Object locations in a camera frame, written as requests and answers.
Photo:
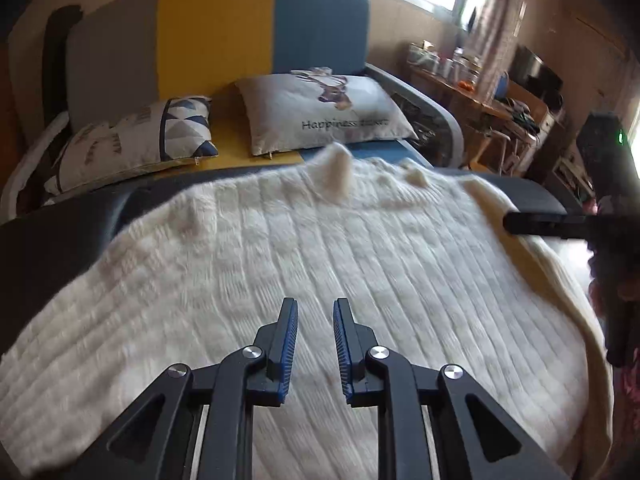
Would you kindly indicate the deer print pillow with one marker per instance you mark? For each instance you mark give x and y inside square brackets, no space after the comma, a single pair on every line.
[313,108]

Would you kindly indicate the white knitted sweater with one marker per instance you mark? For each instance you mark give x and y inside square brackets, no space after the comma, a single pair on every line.
[50,414]

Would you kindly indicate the black television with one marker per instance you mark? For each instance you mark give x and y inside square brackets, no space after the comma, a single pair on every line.
[530,72]

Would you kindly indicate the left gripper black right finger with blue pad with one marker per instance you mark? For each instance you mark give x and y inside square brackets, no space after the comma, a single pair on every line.
[432,423]

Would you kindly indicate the black leather ottoman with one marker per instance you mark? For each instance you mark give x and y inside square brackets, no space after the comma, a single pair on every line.
[55,239]

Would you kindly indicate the pink curtain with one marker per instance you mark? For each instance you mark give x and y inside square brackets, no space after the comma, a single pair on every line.
[493,40]

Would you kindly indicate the geometric pattern pillow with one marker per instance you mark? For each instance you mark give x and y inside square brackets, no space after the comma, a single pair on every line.
[161,135]

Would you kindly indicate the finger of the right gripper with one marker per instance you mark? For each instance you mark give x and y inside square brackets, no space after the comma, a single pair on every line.
[547,225]

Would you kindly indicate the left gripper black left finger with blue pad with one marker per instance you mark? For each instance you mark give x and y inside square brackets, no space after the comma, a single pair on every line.
[198,423]

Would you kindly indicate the cluttered wooden side table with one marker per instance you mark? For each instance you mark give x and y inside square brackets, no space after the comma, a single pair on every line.
[501,135]

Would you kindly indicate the grey yellow blue sofa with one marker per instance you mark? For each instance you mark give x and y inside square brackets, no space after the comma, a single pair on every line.
[105,65]

